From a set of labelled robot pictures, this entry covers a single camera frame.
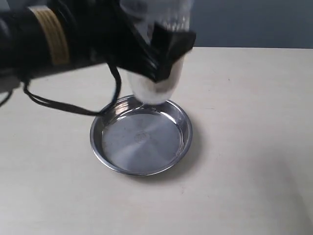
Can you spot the round stainless steel plate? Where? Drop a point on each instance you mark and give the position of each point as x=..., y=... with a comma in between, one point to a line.
x=141, y=140

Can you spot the clear plastic shaker bottle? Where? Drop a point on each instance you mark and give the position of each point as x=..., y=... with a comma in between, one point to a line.
x=165, y=27

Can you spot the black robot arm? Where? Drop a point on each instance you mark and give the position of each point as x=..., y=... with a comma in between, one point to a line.
x=65, y=35

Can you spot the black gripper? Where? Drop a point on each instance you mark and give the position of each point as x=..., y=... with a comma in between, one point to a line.
x=98, y=31

